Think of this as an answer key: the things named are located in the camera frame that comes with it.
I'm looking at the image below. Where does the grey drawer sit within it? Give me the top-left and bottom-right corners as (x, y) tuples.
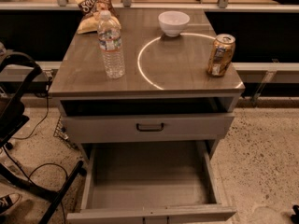
(67, 141), (236, 224)
(62, 113), (234, 144)

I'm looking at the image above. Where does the grey wooden drawer cabinet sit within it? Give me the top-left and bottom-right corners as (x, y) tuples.
(50, 8), (244, 158)

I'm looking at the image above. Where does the grey top drawer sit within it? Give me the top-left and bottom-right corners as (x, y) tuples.
(62, 113), (234, 144)

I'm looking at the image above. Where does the dented gold soda can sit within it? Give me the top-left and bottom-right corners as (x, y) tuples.
(207, 34), (235, 77)

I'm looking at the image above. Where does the clear plastic water bottle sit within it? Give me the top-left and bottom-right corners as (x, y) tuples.
(97, 10), (125, 78)

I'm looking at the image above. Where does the white ceramic bowl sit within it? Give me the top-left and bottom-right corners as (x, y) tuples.
(158, 11), (190, 37)

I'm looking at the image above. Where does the brown chip bag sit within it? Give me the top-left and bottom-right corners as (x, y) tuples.
(75, 0), (121, 34)

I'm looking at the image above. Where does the black and white sneaker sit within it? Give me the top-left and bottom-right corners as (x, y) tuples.
(0, 193), (21, 215)

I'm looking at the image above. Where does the black object bottom right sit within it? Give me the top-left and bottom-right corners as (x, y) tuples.
(291, 204), (299, 224)

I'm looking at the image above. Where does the black floor cable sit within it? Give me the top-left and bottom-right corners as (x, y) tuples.
(2, 91), (69, 224)

